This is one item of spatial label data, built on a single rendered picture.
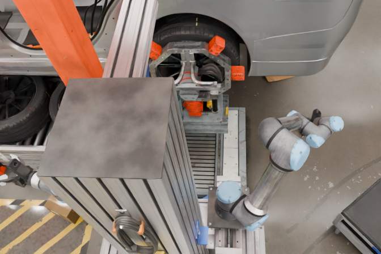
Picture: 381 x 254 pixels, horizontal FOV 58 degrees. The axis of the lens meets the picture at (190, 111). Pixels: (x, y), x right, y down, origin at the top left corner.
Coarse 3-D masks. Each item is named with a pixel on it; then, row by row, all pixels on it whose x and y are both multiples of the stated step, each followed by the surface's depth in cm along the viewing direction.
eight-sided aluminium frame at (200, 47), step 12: (168, 48) 212; (180, 48) 211; (192, 48) 210; (204, 48) 209; (156, 60) 221; (216, 60) 216; (228, 60) 221; (156, 72) 237; (228, 72) 225; (228, 84) 235; (204, 96) 251
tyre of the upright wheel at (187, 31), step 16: (176, 16) 220; (192, 16) 218; (208, 16) 220; (160, 32) 220; (176, 32) 212; (192, 32) 211; (208, 32) 212; (224, 32) 219; (224, 48) 219; (224, 80) 245
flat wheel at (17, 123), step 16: (0, 80) 299; (16, 80) 304; (32, 80) 292; (0, 96) 288; (16, 96) 286; (32, 96) 281; (48, 96) 290; (32, 112) 273; (48, 112) 290; (0, 128) 266; (16, 128) 272; (32, 128) 281
